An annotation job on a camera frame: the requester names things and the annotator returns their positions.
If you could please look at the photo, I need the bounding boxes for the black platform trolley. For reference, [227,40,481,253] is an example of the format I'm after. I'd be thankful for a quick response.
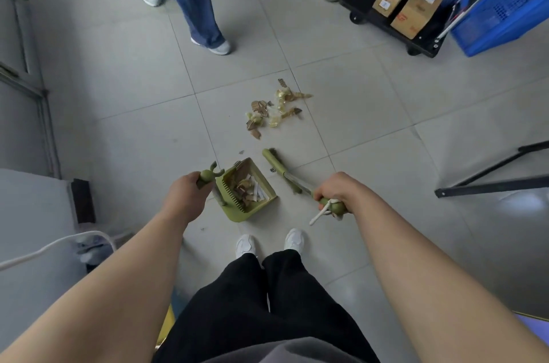
[339,0,543,58]

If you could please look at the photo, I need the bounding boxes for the fixed glass window panel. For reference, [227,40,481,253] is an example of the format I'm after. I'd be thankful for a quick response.
[0,66,61,179]

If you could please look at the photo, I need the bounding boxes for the aluminium screen door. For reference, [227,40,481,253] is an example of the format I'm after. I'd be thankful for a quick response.
[0,0,46,89]

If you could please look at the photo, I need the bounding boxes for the green dustpan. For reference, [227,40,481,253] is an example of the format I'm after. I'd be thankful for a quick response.
[196,157,279,223]

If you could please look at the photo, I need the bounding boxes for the person's black trousers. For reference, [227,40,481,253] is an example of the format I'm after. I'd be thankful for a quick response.
[152,249,380,363]

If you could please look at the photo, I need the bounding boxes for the green broom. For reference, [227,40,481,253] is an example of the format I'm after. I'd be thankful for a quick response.
[262,148,349,226]

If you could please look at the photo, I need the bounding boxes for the cardboard scraps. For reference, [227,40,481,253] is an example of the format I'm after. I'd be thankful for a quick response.
[230,78,313,208]

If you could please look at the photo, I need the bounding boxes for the grey tiled floor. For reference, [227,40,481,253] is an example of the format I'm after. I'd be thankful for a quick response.
[0,0,549,363]

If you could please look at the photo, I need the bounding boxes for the white cable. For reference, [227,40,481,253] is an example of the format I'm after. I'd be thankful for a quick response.
[0,230,117,272]

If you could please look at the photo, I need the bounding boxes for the person's left hand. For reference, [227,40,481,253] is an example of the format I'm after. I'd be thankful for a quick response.
[162,171,215,226]

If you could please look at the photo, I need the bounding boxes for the person's right forearm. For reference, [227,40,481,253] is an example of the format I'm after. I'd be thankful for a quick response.
[349,191,549,363]

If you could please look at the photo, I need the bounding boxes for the person's left white shoe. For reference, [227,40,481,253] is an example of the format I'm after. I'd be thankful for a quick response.
[236,234,257,260]

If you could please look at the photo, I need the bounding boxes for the blue plastic crate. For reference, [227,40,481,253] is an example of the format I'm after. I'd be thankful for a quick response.
[422,0,549,58]

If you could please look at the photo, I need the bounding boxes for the person's white shoe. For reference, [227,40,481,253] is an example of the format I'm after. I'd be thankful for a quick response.
[284,228,305,256]
[236,234,257,260]

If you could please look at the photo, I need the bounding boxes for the person's right hand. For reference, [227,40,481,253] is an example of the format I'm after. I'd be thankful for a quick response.
[312,171,369,214]

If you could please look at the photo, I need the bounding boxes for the person's left forearm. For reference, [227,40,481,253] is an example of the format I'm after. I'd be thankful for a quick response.
[0,212,189,363]

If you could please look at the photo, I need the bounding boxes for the small cardboard box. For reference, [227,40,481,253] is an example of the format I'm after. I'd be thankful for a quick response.
[390,0,452,40]

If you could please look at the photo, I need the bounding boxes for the wooden table black frame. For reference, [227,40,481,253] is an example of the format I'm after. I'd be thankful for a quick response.
[434,140,549,198]

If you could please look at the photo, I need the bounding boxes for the clear plastic water bottle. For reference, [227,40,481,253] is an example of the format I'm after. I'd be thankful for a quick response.
[76,242,113,266]
[77,233,108,248]

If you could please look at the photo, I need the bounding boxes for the person's right white shoe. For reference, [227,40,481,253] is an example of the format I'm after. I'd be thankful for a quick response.
[284,228,305,256]

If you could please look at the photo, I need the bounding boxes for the person's grey shirt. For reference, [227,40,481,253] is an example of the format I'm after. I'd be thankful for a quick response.
[201,337,365,363]

